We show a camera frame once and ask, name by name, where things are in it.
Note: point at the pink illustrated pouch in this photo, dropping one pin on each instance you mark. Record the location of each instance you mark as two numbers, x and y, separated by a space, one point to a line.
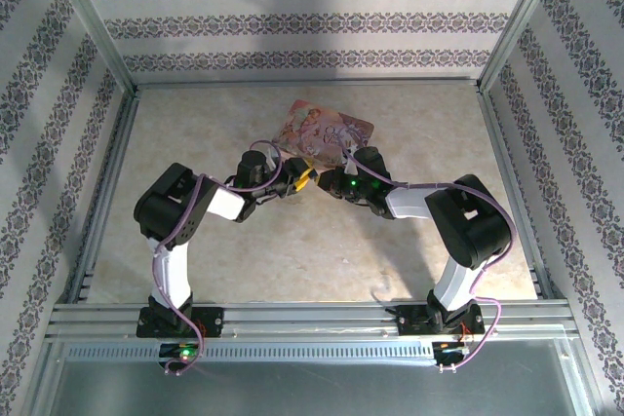
317 128

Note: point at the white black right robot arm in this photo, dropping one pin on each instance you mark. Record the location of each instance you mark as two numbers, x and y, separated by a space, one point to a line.
456 284

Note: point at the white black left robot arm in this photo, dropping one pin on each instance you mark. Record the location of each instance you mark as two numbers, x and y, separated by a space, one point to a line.
170 270

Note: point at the right controller board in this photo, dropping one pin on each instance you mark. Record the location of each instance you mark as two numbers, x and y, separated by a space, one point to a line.
451 348

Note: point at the grey sheet metal panel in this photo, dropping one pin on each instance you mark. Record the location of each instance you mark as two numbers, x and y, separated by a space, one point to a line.
312 391

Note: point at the aluminium back frame rail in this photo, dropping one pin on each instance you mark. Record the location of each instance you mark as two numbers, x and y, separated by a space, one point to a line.
307 83

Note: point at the aluminium front mounting rail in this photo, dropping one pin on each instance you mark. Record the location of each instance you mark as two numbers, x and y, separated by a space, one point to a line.
312 318

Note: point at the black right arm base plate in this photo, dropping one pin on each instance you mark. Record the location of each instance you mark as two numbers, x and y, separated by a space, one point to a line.
407 323

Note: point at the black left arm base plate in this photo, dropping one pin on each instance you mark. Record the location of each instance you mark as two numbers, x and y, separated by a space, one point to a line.
214 321

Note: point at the aluminium side frame rail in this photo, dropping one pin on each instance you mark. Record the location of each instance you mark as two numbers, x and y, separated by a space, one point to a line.
507 167
114 167

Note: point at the aluminium frame post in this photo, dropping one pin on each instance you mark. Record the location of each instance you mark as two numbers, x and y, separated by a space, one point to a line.
524 11
85 11

